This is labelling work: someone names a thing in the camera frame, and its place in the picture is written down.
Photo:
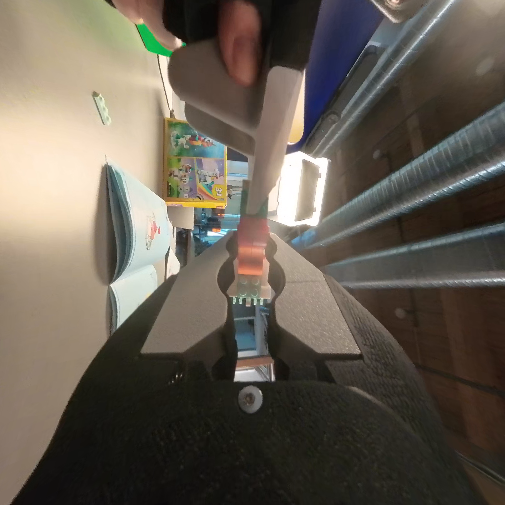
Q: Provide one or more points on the dark blue partition panel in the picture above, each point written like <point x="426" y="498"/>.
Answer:
<point x="339" y="59"/>

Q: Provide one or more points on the silver ceiling duct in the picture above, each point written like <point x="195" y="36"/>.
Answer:
<point x="394" y="71"/>
<point x="414" y="177"/>
<point x="426" y="256"/>

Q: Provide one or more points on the pale green lego plate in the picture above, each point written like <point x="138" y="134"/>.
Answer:
<point x="101" y="108"/>

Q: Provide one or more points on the green plastic bin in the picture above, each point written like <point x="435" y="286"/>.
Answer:
<point x="152" y="41"/>

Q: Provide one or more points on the pale blue instruction booklet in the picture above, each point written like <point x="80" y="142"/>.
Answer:
<point x="142" y="221"/>

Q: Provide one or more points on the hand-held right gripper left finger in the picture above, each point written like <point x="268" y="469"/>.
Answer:
<point x="185" y="319"/>

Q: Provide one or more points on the person's left hand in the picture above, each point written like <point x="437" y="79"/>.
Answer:
<point x="240" y="47"/>

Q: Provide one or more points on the teal and white lego brick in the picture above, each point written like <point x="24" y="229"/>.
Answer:
<point x="245" y="197"/>

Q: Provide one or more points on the yellow lego set box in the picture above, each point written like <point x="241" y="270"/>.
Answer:
<point x="189" y="173"/>

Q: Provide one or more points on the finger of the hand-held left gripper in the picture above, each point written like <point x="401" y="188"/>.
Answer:
<point x="280" y="126"/>

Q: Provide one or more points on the bright studio light panel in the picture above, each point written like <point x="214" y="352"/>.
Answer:
<point x="286" y="185"/>

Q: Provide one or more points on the red and white lego build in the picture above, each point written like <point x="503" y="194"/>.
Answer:
<point x="250" y="256"/>

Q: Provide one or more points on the dark grey box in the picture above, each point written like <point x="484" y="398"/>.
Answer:
<point x="179" y="217"/>

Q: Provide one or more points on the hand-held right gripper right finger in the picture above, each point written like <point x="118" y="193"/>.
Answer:
<point x="315" y="319"/>

